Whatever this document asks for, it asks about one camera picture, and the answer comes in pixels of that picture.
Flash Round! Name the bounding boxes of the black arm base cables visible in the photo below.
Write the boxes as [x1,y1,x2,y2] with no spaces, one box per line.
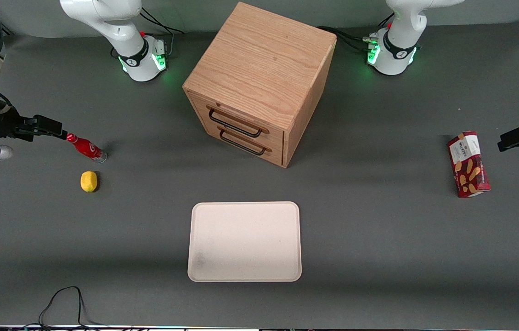
[139,6,186,57]
[316,12,396,54]

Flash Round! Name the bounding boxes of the black metal drawer handle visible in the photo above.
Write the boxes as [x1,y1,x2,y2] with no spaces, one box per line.
[219,129,267,156]
[208,108,264,138]

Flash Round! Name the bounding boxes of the wooden drawer cabinet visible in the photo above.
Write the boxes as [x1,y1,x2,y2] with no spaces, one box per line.
[182,1,338,169]

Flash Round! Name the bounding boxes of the red coke bottle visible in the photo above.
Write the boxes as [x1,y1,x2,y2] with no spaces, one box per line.
[66,133,108,165]

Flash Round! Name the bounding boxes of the black cable on table edge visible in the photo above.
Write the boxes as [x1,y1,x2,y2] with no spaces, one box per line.
[38,286,100,330]

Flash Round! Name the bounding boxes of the black left arm base cables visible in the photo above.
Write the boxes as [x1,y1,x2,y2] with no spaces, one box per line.
[316,12,396,54]

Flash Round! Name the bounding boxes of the beige plastic tray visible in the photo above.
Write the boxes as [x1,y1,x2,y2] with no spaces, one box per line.
[187,201,303,282]

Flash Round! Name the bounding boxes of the yellow lemon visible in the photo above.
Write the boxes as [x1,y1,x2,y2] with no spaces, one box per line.
[80,171,99,193]

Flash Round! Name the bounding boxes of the black right arm base cables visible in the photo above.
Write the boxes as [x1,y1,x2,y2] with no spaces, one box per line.
[139,6,186,57]

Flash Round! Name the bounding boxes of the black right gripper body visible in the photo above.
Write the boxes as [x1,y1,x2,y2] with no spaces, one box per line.
[0,106,36,140]

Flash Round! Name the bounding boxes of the red cookie box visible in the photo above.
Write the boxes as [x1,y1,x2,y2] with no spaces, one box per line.
[446,131,491,199]

